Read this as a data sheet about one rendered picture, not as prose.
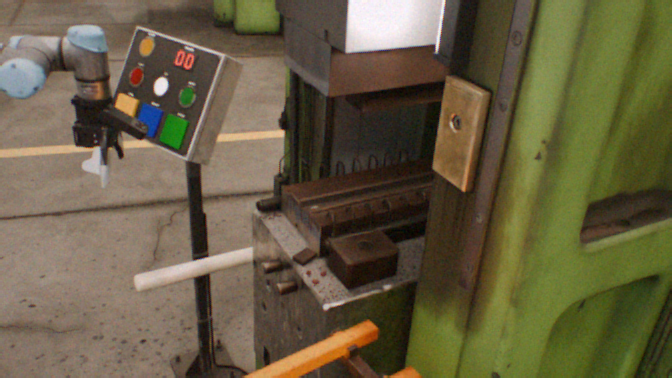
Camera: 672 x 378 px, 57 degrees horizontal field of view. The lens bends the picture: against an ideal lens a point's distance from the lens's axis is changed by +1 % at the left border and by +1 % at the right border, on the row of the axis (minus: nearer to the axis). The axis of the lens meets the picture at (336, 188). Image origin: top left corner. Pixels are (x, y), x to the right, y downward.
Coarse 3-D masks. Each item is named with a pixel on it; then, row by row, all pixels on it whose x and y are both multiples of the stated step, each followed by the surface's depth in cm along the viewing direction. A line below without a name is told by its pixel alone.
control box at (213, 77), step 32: (128, 64) 167; (160, 64) 161; (192, 64) 155; (224, 64) 152; (128, 96) 166; (160, 96) 159; (224, 96) 155; (160, 128) 158; (192, 128) 153; (192, 160) 154
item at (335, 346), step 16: (368, 320) 106; (336, 336) 102; (352, 336) 103; (368, 336) 104; (304, 352) 99; (320, 352) 99; (336, 352) 100; (272, 368) 95; (288, 368) 96; (304, 368) 97
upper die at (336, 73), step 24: (288, 24) 120; (288, 48) 122; (312, 48) 112; (408, 48) 114; (432, 48) 116; (312, 72) 114; (336, 72) 109; (360, 72) 111; (384, 72) 114; (408, 72) 116; (432, 72) 119
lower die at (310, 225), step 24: (384, 168) 151; (408, 168) 149; (288, 192) 138; (312, 192) 136; (336, 192) 135; (384, 192) 136; (408, 192) 138; (288, 216) 139; (312, 216) 127; (336, 216) 128; (360, 216) 128; (384, 216) 131; (312, 240) 129
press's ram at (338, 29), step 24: (288, 0) 118; (312, 0) 109; (336, 0) 101; (360, 0) 99; (384, 0) 101; (408, 0) 103; (432, 0) 105; (312, 24) 110; (336, 24) 102; (360, 24) 101; (384, 24) 103; (408, 24) 105; (432, 24) 107; (336, 48) 104; (360, 48) 103; (384, 48) 105
